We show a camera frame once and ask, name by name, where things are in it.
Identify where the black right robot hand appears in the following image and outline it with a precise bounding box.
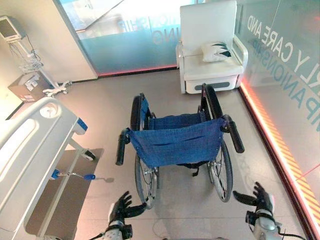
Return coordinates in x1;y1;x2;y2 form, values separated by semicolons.
232;181;275;216

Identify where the white patterned cushion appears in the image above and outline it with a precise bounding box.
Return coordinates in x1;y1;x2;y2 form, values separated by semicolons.
201;41;233;63

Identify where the white armchair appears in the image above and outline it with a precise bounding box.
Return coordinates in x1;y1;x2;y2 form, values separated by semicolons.
175;0;249;95

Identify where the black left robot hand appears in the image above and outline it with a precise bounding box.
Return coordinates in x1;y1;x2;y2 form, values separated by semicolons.
108;190;148;227

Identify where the blue bed crank handle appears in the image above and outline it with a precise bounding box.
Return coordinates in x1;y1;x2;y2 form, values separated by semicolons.
51;169;96;181

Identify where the patient monitor on stand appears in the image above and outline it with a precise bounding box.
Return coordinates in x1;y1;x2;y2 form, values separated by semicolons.
0;15;74;97

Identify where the blue fabric wheelchair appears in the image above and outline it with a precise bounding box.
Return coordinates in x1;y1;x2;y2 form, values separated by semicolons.
115;82;246;210

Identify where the brown cardboard box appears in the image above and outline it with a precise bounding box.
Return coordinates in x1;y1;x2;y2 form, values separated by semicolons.
7;72;56;104

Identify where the white hospital bed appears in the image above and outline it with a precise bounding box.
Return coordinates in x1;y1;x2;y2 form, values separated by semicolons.
0;96;105;240

